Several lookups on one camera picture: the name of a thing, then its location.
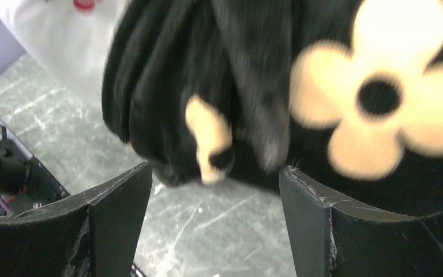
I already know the white pillow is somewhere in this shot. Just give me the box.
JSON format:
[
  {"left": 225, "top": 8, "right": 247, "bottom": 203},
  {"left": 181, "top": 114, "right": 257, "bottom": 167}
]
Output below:
[{"left": 0, "top": 1, "right": 130, "bottom": 107}]

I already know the black pillowcase with beige flowers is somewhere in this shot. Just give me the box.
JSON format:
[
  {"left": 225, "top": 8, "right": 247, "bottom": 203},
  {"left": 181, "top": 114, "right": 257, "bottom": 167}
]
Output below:
[{"left": 102, "top": 1, "right": 443, "bottom": 216}]

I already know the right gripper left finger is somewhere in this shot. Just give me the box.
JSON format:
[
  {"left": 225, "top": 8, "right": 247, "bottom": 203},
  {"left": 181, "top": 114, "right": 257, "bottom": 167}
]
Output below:
[{"left": 0, "top": 163, "right": 152, "bottom": 277}]

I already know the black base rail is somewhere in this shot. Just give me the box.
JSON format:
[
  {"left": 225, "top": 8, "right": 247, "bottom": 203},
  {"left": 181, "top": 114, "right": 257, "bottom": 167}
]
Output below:
[{"left": 0, "top": 119, "right": 70, "bottom": 217}]

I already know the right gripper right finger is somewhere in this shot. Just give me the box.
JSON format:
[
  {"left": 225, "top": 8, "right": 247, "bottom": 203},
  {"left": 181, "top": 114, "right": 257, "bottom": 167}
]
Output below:
[{"left": 279, "top": 167, "right": 443, "bottom": 277}]

